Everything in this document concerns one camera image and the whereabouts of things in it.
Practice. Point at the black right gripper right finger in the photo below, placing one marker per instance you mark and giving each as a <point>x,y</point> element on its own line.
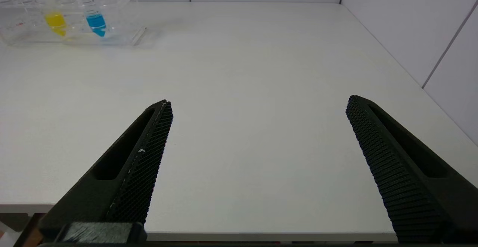
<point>403,179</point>

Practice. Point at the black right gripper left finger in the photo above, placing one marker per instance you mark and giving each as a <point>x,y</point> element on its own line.
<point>138,179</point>

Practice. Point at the clear plastic test tube rack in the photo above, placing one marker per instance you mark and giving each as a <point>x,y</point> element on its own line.
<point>123,19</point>

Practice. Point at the test tube with yellow pigment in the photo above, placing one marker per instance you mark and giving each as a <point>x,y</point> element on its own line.
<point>56,22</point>

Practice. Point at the test tube with blue pigment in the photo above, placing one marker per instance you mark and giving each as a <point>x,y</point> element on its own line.
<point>96,22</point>

